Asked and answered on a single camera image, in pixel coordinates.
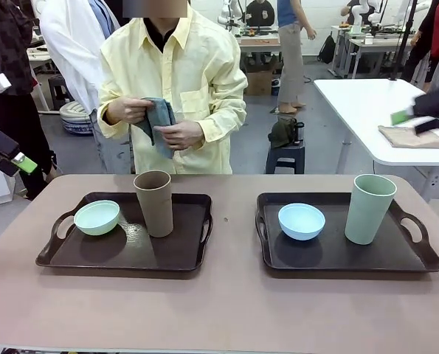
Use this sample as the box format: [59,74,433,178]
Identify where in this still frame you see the brown tall cup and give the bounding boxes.
[133,170,175,238]

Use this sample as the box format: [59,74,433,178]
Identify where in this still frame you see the grey plastic stool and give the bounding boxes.
[265,142,306,175]

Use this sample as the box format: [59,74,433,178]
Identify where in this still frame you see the beige cloth mat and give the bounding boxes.
[377,125,439,150]

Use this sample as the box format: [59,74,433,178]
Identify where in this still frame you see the dark green bag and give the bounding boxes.
[268,117,298,149]

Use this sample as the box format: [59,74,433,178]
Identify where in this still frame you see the person in black clothes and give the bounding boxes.
[401,0,439,85]

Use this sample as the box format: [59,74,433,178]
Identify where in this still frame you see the white table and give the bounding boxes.
[314,78,439,203]

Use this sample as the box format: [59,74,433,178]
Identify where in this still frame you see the teal cloth mat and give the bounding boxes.
[131,97,178,160]

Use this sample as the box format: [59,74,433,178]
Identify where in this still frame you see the person's left hand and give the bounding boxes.
[153,120,206,151]

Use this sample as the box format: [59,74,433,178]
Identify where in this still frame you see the black backpack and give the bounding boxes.
[317,33,337,64]

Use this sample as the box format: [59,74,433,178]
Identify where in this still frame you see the cardboard box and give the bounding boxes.
[245,69,276,97]

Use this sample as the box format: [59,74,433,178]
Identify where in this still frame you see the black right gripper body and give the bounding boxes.
[412,86,439,130]

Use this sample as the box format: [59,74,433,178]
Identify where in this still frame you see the person's right hand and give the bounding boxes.
[107,97,155,125]

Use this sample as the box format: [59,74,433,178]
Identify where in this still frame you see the pale green tall cup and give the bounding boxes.
[344,173,398,246]

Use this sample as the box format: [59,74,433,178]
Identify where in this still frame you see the dark brown tray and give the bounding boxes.
[255,191,439,280]
[35,191,214,273]

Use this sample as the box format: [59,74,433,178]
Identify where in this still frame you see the seated person in black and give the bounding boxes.
[246,0,276,27]

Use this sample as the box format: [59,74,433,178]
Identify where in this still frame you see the person in yellow shirt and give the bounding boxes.
[97,0,249,175]

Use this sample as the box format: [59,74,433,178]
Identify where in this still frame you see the person's right forearm yellow sleeve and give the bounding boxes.
[97,99,131,140]

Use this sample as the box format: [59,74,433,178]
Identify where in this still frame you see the person in white coat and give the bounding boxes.
[40,0,121,115]

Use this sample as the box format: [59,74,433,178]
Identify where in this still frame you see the light blue bowl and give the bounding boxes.
[277,202,326,242]

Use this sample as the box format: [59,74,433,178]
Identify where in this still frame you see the brown top background table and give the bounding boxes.
[236,34,283,57]

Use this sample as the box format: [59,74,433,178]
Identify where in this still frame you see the person's left forearm yellow sleeve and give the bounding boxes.
[198,103,249,144]

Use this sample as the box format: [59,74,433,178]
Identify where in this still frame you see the white background desk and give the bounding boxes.
[331,24,409,80]

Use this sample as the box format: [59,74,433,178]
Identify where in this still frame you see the white round woven pouf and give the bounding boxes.
[58,102,95,136]

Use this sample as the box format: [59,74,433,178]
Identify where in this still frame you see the person in blue tank top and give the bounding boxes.
[274,0,318,116]

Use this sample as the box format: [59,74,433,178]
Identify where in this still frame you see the black tripod pole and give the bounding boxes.
[387,0,424,82]

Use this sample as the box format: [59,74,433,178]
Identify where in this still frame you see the dark plastic stool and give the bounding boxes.
[47,74,75,112]

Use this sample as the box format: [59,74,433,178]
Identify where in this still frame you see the person in dark patterned top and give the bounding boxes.
[0,0,58,202]

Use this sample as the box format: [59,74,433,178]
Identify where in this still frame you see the pale green bowl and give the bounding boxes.
[73,199,121,237]

